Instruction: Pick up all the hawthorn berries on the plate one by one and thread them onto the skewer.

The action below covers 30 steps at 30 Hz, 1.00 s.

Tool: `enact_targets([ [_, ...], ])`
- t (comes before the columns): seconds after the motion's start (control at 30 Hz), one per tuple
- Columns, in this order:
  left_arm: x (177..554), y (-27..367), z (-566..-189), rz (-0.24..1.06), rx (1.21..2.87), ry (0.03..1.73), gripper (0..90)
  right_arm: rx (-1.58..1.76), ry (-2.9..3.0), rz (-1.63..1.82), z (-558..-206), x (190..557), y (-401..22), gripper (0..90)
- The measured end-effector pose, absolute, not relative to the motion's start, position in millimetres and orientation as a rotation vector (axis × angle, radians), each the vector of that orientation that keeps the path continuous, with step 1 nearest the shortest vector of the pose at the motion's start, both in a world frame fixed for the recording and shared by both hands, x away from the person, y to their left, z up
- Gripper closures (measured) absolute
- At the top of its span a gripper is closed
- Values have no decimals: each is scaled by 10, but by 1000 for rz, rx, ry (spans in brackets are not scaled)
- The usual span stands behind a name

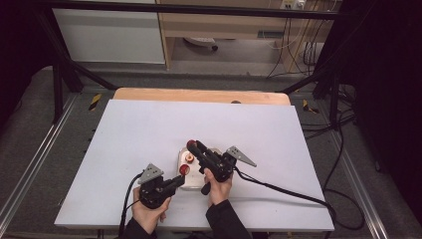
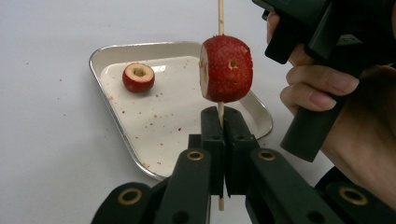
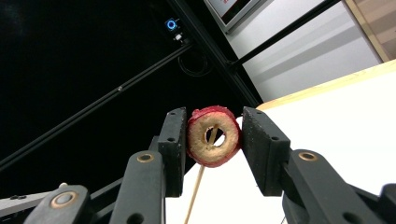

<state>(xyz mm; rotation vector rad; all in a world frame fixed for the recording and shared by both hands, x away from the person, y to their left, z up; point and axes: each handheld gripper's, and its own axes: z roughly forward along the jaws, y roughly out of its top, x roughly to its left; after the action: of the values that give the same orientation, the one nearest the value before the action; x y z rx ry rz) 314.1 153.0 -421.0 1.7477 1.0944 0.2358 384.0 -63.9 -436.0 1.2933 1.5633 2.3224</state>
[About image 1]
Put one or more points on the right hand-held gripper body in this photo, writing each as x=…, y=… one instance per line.
x=219, y=166

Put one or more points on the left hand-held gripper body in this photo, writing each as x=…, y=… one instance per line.
x=154, y=194

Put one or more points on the person's left hand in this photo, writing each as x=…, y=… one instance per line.
x=147, y=215

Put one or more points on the person's right hand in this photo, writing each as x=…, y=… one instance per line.
x=218, y=191

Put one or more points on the white table cover board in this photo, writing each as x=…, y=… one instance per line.
x=149, y=132

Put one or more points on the wooden table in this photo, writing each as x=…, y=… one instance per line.
x=185, y=94

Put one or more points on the white chair base with caster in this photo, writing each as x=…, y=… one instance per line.
x=200, y=41

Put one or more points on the yellow black tape marker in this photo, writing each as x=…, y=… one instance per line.
x=95, y=102
x=309, y=107

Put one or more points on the light wooden desk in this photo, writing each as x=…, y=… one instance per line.
x=215, y=25

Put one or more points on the black metal stand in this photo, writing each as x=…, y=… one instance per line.
x=334, y=99
x=58, y=89

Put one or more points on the white cabinet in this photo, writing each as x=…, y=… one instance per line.
x=109, y=36

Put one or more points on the white power strip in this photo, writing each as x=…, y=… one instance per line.
x=292, y=4

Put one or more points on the black curtain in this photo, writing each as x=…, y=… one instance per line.
x=20, y=49
x=388, y=83

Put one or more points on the aluminium floor rail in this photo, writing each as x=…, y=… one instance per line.
x=360, y=186
x=40, y=156

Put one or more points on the black horizontal frame bar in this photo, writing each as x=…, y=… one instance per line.
x=185, y=9

